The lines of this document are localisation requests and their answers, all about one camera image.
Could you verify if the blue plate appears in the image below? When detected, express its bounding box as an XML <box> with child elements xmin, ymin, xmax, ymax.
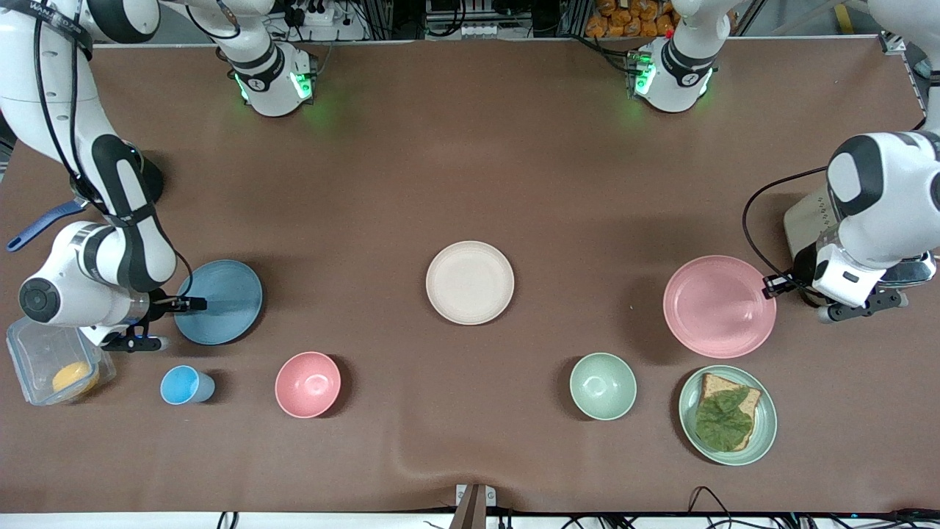
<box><xmin>173</xmin><ymin>259</ymin><xmax>264</xmax><ymax>346</ymax></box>

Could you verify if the pink plate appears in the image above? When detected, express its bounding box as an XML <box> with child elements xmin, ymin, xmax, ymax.
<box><xmin>662</xmin><ymin>255</ymin><xmax>778</xmax><ymax>360</ymax></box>

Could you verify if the beige chrome toaster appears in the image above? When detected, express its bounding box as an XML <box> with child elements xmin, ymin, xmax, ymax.
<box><xmin>783</xmin><ymin>184</ymin><xmax>938</xmax><ymax>309</ymax></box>

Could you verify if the yellow food piece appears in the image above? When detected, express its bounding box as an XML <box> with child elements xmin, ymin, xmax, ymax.
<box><xmin>52</xmin><ymin>360</ymin><xmax>101</xmax><ymax>395</ymax></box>

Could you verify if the blue cup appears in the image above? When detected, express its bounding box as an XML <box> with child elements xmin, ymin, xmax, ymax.
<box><xmin>160</xmin><ymin>365</ymin><xmax>216</xmax><ymax>406</ymax></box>

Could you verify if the clear plastic container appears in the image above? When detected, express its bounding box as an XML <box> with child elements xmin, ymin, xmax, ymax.
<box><xmin>6</xmin><ymin>316</ymin><xmax>117</xmax><ymax>407</ymax></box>

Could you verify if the brown bread slice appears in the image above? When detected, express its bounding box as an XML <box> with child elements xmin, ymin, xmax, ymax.
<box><xmin>698</xmin><ymin>373</ymin><xmax>763</xmax><ymax>451</ymax></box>

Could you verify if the green plate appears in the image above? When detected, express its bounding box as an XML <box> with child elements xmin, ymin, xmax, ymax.
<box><xmin>678</xmin><ymin>364</ymin><xmax>778</xmax><ymax>467</ymax></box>

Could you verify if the green lettuce leaf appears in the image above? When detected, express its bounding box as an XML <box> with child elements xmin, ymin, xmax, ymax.
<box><xmin>695</xmin><ymin>387</ymin><xmax>756</xmax><ymax>453</ymax></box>

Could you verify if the pink bowl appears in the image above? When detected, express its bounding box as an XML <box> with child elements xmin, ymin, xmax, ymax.
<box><xmin>275</xmin><ymin>351</ymin><xmax>342</xmax><ymax>420</ymax></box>

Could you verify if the green bowl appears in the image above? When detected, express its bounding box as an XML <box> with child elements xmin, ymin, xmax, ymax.
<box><xmin>569</xmin><ymin>353</ymin><xmax>637</xmax><ymax>422</ymax></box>

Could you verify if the beige plate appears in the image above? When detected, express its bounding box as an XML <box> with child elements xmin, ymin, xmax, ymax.
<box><xmin>425</xmin><ymin>240</ymin><xmax>516</xmax><ymax>326</ymax></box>

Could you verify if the bag of orange buns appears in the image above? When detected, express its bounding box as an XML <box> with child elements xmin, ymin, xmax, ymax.
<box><xmin>585</xmin><ymin>0</ymin><xmax>678</xmax><ymax>39</ymax></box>

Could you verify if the large white power strip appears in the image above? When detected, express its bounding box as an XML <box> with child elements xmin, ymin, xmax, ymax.
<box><xmin>264</xmin><ymin>0</ymin><xmax>368</xmax><ymax>42</ymax></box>

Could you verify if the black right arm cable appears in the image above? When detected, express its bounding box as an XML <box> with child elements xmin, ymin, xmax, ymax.
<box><xmin>33</xmin><ymin>0</ymin><xmax>194</xmax><ymax>299</ymax></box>

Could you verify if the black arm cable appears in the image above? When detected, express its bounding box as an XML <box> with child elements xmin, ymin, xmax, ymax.
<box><xmin>741</xmin><ymin>167</ymin><xmax>831</xmax><ymax>284</ymax></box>
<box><xmin>33</xmin><ymin>0</ymin><xmax>194</xmax><ymax>299</ymax></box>

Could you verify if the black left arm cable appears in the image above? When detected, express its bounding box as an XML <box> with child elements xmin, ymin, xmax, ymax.
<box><xmin>741</xmin><ymin>167</ymin><xmax>831</xmax><ymax>284</ymax></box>

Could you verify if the metal table bracket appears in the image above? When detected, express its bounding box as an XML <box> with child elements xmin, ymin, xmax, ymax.
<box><xmin>455</xmin><ymin>483</ymin><xmax>497</xmax><ymax>529</ymax></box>

